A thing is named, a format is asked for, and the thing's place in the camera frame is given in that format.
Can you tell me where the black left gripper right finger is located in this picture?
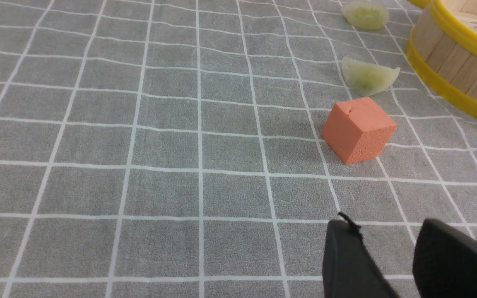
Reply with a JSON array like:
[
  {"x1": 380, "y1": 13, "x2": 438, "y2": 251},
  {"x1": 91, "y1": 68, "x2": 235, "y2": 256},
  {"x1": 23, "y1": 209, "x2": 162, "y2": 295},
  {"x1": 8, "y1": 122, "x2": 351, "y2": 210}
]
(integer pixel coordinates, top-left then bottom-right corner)
[{"x1": 412, "y1": 219, "x2": 477, "y2": 298}]

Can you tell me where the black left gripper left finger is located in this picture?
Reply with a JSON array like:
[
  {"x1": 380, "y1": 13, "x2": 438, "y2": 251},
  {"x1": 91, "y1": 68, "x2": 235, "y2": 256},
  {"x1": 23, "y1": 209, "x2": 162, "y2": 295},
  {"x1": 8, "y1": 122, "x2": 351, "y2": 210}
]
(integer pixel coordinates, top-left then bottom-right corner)
[{"x1": 322, "y1": 212, "x2": 399, "y2": 298}]

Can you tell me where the greenish dumpling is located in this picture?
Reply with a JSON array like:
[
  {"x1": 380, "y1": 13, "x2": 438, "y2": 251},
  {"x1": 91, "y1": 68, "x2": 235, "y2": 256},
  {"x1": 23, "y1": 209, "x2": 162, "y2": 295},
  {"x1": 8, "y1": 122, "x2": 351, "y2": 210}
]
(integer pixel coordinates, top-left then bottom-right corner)
[
  {"x1": 341, "y1": 56, "x2": 401, "y2": 97},
  {"x1": 340, "y1": 0, "x2": 390, "y2": 31}
]

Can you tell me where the bamboo steamer tray yellow rim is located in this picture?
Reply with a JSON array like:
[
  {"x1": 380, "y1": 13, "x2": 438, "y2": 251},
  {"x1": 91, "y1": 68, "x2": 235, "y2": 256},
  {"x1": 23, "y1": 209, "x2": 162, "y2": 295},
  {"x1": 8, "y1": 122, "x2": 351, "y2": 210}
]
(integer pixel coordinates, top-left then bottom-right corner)
[{"x1": 405, "y1": 0, "x2": 477, "y2": 118}]

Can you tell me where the woven bamboo steamer lid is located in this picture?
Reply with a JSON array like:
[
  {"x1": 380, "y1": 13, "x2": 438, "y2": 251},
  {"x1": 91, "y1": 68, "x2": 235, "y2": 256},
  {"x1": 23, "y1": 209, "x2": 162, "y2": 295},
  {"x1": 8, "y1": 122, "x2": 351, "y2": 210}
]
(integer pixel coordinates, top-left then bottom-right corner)
[{"x1": 408, "y1": 0, "x2": 430, "y2": 9}]

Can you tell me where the orange foam cube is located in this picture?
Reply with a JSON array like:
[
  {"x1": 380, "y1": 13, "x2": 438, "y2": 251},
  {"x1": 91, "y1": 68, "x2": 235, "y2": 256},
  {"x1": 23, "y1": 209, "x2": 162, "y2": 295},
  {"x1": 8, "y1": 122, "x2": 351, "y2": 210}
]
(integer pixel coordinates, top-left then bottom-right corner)
[{"x1": 321, "y1": 97, "x2": 398, "y2": 164}]

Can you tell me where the grey checkered tablecloth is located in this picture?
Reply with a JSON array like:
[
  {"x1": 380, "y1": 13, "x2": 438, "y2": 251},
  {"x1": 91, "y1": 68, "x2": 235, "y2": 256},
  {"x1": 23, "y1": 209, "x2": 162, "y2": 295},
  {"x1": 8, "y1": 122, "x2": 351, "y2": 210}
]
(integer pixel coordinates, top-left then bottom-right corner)
[{"x1": 0, "y1": 0, "x2": 477, "y2": 298}]

